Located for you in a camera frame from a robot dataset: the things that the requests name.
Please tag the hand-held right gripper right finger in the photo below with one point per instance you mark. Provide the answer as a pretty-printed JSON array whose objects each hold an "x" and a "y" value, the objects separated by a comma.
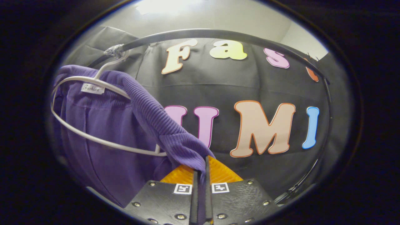
[{"x": 208, "y": 193}]

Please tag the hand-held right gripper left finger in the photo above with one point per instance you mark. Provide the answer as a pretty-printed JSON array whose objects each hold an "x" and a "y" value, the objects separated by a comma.
[{"x": 194, "y": 200}]

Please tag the white hanger with label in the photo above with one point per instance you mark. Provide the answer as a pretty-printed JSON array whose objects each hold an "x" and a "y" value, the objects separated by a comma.
[{"x": 161, "y": 153}]

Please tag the black clothes rack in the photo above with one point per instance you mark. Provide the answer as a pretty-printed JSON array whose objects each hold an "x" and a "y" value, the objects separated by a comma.
[{"x": 200, "y": 32}]

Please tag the black backdrop cloth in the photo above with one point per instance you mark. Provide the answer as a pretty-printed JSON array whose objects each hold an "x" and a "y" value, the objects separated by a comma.
[{"x": 250, "y": 84}]

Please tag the grey tape wrap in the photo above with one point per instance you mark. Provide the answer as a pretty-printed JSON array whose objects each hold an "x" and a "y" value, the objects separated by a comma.
[{"x": 115, "y": 51}]

